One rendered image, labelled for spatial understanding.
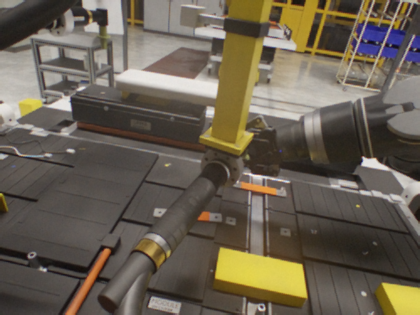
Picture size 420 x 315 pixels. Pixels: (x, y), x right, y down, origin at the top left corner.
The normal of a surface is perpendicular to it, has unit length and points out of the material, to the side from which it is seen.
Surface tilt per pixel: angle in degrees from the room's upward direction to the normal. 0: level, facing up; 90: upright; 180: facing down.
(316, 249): 0
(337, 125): 64
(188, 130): 90
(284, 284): 0
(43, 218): 0
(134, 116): 90
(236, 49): 90
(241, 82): 90
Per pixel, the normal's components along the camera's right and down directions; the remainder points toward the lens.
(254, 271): 0.13, -0.85
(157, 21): -0.15, 0.50
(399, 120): -0.60, -0.23
